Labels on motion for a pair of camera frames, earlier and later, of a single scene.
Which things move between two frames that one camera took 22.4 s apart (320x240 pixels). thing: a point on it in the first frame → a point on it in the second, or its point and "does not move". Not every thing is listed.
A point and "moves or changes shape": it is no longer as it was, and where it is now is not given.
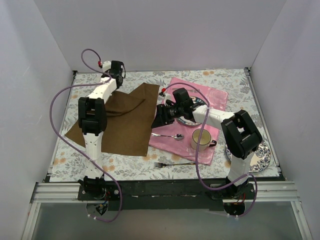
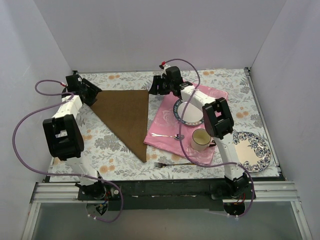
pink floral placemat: x=175 y=137 does not move
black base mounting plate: x=168 y=194 does not move
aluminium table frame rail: x=275 y=192 does not move
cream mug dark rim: x=205 y=142 does not move
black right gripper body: x=165 y=114 → x=160 y=85
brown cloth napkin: x=129 y=113 moves or changes shape
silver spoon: x=177 y=137 does not move
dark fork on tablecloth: x=163 y=165 does not move
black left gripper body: x=119 y=81 → x=88 y=91
